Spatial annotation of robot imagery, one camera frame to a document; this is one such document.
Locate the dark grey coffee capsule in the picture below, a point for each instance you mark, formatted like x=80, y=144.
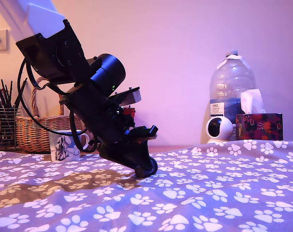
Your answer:
x=139, y=173

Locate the red glass goblet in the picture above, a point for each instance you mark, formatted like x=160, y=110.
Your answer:
x=129, y=111

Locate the white mug with dog print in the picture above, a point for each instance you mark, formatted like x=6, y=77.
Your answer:
x=64, y=147

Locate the grey paw-print cloth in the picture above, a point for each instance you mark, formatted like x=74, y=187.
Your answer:
x=185, y=193

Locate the large clear water bottle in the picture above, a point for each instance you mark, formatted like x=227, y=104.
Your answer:
x=230, y=79

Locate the floral tissue box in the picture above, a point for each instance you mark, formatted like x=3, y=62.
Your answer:
x=257, y=126

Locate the white tissue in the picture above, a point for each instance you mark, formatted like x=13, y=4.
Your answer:
x=251, y=101

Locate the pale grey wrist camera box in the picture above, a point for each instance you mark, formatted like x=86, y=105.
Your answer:
x=134, y=96

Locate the small white round camera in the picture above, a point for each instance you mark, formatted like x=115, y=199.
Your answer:
x=224, y=125

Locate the wall light switch plate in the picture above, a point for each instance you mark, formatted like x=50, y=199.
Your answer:
x=0, y=39

